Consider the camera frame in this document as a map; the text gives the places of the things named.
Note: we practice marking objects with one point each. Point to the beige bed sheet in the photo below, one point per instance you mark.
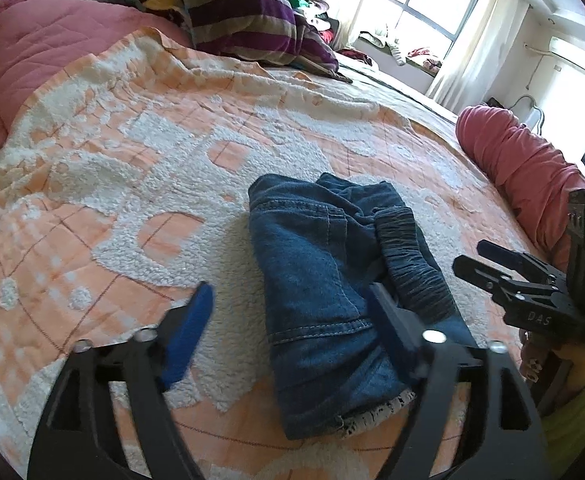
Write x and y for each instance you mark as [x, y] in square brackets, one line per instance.
[397, 95]

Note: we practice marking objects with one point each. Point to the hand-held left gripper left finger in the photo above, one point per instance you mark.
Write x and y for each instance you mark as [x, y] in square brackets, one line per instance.
[192, 330]

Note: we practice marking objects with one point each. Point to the purple striped pillow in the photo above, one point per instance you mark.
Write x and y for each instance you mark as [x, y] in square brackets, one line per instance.
[242, 20]

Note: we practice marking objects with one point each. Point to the pile of clothes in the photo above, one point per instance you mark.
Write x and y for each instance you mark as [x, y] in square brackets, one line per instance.
[317, 15]

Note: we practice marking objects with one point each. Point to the orange white tufted blanket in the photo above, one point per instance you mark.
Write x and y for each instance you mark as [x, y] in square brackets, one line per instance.
[122, 160]

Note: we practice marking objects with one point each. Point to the white metal frame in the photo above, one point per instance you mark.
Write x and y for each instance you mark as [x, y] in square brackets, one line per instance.
[534, 112]

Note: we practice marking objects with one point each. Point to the person's right forearm green sleeve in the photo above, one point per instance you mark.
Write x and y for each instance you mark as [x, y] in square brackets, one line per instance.
[582, 395]

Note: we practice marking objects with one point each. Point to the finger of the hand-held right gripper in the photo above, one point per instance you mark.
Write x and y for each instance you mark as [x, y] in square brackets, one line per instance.
[517, 262]
[482, 275]

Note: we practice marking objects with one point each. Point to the person's right hand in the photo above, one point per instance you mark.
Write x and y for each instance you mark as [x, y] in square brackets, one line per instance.
[534, 355]

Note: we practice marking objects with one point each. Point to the window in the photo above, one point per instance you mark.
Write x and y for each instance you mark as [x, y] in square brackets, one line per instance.
[422, 15]

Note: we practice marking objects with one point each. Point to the red bolster pillow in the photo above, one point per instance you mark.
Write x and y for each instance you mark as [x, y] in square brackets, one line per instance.
[512, 160]

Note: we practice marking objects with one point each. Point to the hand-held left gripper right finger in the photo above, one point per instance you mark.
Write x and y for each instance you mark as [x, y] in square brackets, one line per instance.
[390, 325]

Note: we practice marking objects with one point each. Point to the white air conditioner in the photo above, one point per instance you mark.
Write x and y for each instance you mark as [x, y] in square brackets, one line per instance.
[572, 55]

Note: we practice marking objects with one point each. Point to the blue pants with lace hem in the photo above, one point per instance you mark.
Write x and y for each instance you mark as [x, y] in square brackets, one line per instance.
[312, 260]

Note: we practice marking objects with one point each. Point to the white curtain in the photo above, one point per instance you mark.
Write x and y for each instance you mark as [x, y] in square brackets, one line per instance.
[477, 50]
[357, 0]

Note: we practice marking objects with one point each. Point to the pink quilted pillow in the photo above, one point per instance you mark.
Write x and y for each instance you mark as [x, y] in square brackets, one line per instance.
[32, 45]

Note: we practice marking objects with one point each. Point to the clothes on window sill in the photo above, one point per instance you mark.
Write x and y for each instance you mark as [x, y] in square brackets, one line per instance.
[397, 45]

